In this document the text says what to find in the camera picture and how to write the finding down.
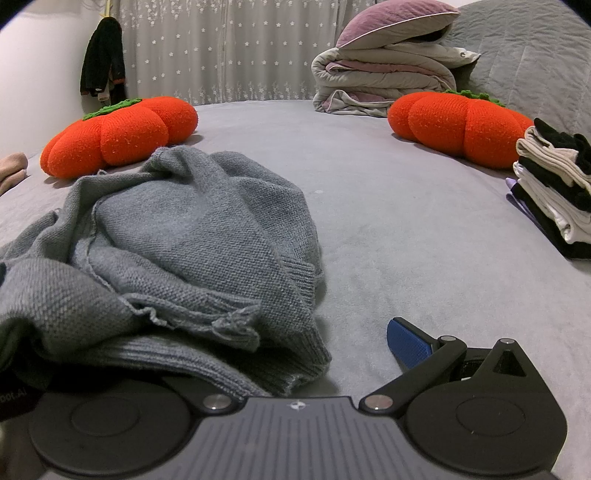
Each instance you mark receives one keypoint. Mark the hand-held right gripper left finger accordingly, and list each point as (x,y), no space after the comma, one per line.
(194,387)

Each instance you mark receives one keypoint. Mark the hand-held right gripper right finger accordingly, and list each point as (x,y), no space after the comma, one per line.
(408,341)

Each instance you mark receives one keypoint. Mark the grey knit sweater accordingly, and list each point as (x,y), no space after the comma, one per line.
(184,240)

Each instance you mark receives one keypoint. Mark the stack of folded clothes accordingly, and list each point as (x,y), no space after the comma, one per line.
(554,184)

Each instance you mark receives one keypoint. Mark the orange pumpkin cushion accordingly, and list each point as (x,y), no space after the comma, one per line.
(461,124)
(120,134)

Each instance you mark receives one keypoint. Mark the beige folded cloth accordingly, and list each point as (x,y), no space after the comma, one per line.
(11,170)

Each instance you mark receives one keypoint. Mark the grey quilted blanket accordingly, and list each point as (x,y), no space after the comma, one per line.
(531,55)

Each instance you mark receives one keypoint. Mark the purple pillow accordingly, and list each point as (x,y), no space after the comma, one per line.
(392,21)

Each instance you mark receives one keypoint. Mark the grey star curtain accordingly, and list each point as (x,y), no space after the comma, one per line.
(231,46)

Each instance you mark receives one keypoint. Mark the black hanging jacket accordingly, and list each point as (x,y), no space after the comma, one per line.
(104,55)

